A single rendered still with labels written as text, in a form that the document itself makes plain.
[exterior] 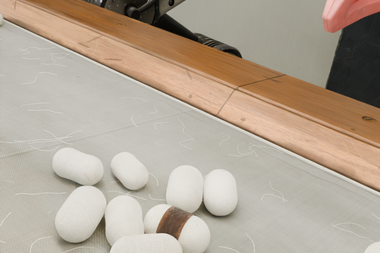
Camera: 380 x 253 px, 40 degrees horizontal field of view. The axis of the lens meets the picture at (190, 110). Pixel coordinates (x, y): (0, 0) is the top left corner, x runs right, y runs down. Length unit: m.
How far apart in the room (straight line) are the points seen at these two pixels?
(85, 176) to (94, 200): 0.04
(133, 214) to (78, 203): 0.03
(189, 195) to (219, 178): 0.03
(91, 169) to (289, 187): 0.14
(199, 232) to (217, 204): 0.04
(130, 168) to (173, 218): 0.06
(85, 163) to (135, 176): 0.03
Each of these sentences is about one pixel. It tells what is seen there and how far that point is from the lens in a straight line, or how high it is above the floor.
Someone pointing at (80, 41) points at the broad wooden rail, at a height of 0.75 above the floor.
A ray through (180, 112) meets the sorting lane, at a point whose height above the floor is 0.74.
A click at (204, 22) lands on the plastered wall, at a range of 2.82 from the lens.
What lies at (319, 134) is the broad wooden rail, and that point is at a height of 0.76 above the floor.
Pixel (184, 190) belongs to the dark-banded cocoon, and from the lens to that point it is 0.30.
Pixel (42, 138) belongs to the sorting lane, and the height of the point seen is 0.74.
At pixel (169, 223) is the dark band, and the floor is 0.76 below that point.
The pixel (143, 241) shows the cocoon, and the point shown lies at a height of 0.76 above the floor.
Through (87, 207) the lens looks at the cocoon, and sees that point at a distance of 0.27.
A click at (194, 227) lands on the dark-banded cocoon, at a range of 0.27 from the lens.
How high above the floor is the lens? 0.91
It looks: 21 degrees down
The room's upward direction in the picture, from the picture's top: 9 degrees clockwise
